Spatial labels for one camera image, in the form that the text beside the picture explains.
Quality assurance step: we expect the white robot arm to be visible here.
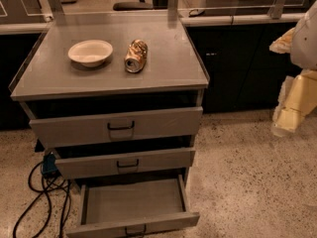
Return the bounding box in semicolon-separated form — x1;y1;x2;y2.
269;2;317;137

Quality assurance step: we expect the orange soda can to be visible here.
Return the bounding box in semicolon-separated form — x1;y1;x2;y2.
124;40;148;73

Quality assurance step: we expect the middle grey drawer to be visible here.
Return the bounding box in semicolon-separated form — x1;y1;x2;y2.
55;148;195;179

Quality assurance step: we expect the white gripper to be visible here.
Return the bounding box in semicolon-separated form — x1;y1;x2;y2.
269;28;317;137

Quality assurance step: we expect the top grey drawer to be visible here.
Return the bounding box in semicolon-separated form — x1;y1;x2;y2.
30;107;202;148

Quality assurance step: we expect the blue power box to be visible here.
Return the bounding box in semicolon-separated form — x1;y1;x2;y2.
41;154;59;178

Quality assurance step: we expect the grey drawer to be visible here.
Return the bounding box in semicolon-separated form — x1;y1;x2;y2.
30;107;202;148
66;175;199;238
55;148;195;179

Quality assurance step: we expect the white bowl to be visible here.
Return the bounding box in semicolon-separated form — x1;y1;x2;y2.
68;40;113;67

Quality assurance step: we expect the dark counter cabinet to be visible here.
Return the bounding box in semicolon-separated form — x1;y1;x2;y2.
187;23;300;113

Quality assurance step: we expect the black office chair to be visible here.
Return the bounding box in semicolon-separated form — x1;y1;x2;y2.
113;0;153;11

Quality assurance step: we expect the bottom grey drawer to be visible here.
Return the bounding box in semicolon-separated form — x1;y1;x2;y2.
66;175;199;238

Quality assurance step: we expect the black floor cable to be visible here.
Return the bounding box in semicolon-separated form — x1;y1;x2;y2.
12;161;73;238

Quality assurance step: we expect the grey drawer cabinet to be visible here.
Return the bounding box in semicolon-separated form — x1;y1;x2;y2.
8;11;211;238

